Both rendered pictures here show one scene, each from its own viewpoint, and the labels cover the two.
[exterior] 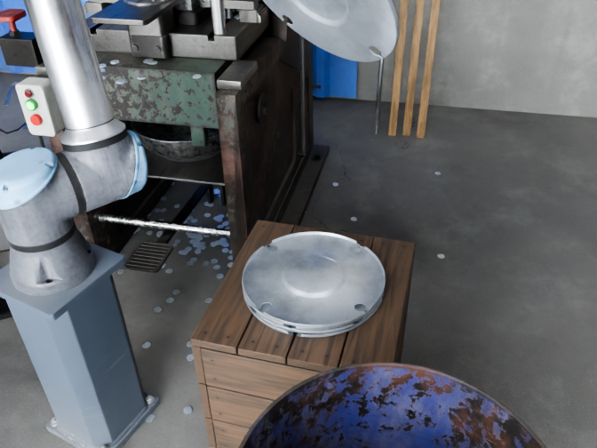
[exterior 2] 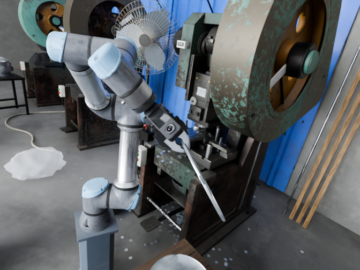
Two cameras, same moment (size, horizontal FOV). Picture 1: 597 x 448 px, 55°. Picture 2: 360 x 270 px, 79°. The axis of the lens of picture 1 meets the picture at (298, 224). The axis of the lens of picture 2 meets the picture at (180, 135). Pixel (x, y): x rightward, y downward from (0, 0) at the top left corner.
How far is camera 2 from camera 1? 44 cm
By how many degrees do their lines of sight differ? 29
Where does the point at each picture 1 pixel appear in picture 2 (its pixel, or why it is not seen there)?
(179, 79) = (184, 167)
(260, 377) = not seen: outside the picture
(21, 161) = (97, 182)
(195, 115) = (185, 182)
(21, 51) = (144, 135)
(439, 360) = not seen: outside the picture
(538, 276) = not seen: outside the picture
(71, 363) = (83, 257)
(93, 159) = (118, 193)
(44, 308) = (79, 235)
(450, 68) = (335, 202)
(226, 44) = (207, 163)
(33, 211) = (89, 202)
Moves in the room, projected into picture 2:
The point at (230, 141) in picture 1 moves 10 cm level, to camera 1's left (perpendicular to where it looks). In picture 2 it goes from (189, 200) to (175, 192)
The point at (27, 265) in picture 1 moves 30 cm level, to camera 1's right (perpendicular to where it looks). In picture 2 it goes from (83, 217) to (128, 253)
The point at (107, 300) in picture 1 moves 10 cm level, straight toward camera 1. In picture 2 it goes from (105, 242) to (95, 260)
